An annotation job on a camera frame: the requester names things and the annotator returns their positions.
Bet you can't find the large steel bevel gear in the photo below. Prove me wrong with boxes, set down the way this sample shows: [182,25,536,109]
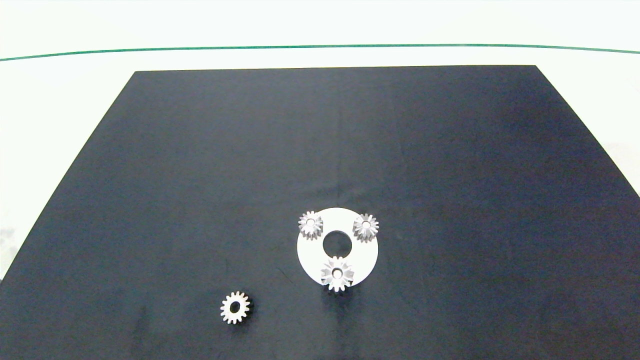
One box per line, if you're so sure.
[320,256,355,293]

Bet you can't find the small steel spur gear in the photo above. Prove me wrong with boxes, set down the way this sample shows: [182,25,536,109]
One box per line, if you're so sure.
[220,291,252,325]

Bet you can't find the small steel bevel gear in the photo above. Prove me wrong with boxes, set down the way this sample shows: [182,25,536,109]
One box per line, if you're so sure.
[352,213,380,243]
[298,210,324,241]

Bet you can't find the round white plate with pins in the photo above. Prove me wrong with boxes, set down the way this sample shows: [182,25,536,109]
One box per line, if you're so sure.
[296,207,379,287]

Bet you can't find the dark rectangular mat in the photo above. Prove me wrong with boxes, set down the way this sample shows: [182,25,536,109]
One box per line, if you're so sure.
[0,65,640,360]

